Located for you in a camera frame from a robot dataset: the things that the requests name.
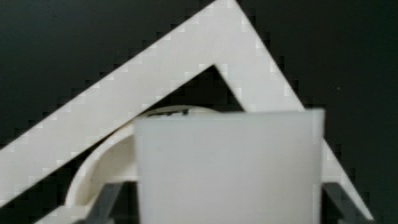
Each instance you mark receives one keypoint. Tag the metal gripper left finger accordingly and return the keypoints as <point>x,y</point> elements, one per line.
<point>116,205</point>

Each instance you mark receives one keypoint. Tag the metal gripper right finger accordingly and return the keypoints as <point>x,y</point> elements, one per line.
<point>344,206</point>

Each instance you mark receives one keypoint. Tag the white stool leg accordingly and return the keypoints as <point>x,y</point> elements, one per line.
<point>230,168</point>

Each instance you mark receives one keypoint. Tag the white L-shaped fence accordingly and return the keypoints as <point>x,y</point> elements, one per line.
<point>201,74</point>

